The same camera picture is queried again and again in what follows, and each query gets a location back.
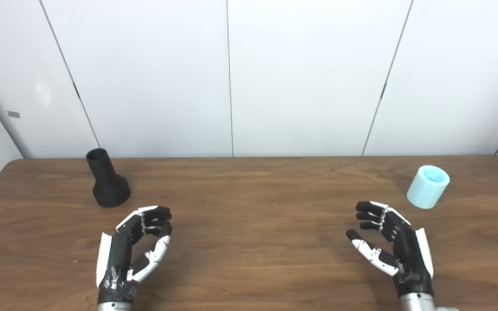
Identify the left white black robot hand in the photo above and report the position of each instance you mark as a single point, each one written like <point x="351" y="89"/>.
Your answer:
<point x="117" y="255"/>

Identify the light blue cylinder cup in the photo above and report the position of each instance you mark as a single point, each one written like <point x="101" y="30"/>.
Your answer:
<point x="426" y="188"/>

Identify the small gray wall sticker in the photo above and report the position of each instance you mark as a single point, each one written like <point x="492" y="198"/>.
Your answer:
<point x="14" y="114"/>

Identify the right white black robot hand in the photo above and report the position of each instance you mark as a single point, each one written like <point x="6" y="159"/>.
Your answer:
<point x="409" y="255"/>

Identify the black flared nozzle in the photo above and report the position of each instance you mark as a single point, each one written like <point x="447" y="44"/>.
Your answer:
<point x="108" y="185"/>

